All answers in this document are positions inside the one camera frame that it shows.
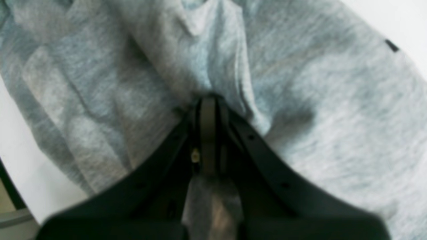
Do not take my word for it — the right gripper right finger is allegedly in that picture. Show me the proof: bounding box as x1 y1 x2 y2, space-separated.
219 100 391 240

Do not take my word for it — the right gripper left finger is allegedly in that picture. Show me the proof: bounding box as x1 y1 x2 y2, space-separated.
36 102 200 240

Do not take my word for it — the grey Hugging Face t-shirt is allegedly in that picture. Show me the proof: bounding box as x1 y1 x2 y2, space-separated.
1 0 426 240

